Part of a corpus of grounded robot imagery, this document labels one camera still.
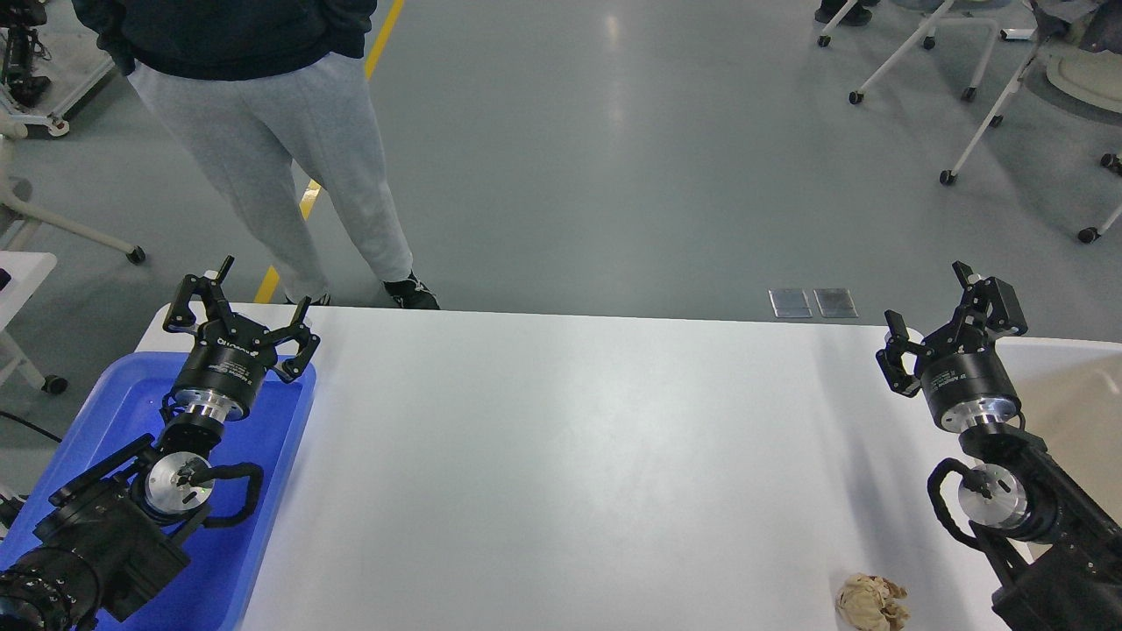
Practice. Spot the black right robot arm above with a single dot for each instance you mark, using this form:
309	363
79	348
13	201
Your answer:
1054	550

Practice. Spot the person in grey trousers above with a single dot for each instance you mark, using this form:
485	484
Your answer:
252	89

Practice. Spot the metal floor plate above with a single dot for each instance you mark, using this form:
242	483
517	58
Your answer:
790	303
835	303

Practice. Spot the white side table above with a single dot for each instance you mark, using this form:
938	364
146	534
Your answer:
28	270

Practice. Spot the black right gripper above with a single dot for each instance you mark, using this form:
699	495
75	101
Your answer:
962	378

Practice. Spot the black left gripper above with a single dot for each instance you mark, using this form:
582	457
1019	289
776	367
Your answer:
219	370

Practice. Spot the beige plastic bin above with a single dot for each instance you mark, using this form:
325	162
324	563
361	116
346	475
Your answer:
1070	391

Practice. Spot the white rolling chair with seat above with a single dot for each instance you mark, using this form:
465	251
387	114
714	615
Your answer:
1054	135

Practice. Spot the right metal floor plate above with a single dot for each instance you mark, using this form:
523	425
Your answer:
835	303

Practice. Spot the left metal floor plate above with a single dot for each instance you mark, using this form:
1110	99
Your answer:
790	303

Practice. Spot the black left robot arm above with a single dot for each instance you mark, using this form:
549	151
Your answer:
115	536

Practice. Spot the brown paper ball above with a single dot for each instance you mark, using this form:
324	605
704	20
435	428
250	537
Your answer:
868	602

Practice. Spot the white cart with equipment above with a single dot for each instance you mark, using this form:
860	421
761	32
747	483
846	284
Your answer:
47	71

